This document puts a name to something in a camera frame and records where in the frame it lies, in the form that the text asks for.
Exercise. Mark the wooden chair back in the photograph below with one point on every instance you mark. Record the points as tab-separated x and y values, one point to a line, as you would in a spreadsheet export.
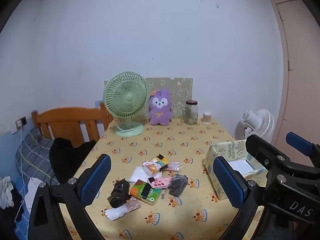
106	116

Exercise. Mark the clear pink striped packet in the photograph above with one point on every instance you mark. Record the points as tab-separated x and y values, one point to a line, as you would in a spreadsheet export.
173	166

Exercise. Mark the yellow printed tablecloth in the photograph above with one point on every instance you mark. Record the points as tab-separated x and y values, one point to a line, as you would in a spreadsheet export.
175	142

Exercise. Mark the white pink plastic packet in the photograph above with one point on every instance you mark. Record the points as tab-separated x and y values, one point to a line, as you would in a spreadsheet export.
117	212

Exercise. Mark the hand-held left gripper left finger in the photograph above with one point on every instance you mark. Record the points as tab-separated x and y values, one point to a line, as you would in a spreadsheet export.
96	180

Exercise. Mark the blue plaid bedding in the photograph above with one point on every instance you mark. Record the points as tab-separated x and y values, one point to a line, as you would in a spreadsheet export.
32	155

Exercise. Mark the yellow printed storage box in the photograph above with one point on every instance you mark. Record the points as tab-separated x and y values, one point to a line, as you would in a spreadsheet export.
225	150

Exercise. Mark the cotton swab container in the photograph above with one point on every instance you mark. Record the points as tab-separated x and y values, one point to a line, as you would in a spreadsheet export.
206	118

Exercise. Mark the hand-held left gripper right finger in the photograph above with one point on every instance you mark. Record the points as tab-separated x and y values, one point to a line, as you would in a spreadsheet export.
228	182

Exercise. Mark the wall socket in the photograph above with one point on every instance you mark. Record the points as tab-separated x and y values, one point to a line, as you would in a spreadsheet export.
21	122

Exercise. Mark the green orange tissue pack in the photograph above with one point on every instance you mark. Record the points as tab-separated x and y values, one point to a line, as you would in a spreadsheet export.
140	190

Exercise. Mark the purple plush toy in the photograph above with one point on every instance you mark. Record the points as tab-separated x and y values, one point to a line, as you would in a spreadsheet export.
160	107

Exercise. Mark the grey cloth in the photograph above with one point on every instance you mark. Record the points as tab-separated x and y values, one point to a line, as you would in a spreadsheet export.
178	185

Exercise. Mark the white tissue pack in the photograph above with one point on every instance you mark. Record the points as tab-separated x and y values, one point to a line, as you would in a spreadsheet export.
137	175

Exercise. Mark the dark clothing pile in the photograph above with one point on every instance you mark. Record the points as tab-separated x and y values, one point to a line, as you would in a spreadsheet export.
10	220

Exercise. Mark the pink wet wipes pack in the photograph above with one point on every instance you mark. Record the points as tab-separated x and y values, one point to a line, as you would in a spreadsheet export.
161	182

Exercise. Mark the wooden bed headboard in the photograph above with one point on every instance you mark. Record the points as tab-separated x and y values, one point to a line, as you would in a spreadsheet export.
67	116

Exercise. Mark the glass jar with dark lid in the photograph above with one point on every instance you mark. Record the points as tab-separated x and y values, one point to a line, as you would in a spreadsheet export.
191	113

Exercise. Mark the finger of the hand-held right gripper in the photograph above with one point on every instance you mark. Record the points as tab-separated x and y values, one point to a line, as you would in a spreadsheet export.
260	147
300	142

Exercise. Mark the black cloth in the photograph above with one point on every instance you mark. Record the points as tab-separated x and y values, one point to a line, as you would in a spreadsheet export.
65	155

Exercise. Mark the green printed cardboard panel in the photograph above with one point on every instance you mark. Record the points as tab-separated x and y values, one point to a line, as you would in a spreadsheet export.
182	90

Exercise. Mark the white standing fan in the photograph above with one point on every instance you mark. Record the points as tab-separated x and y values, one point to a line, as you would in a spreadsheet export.
262	122

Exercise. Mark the beige door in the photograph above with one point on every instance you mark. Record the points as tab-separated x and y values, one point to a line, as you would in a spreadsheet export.
300	67

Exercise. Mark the green desk fan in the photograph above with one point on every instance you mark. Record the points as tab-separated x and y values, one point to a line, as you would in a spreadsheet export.
125	97

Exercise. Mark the dark brown cloth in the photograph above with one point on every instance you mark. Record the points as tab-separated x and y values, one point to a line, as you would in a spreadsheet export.
118	192

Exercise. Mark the cartoon printed tissue pack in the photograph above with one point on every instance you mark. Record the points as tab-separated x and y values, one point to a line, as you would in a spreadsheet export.
153	166

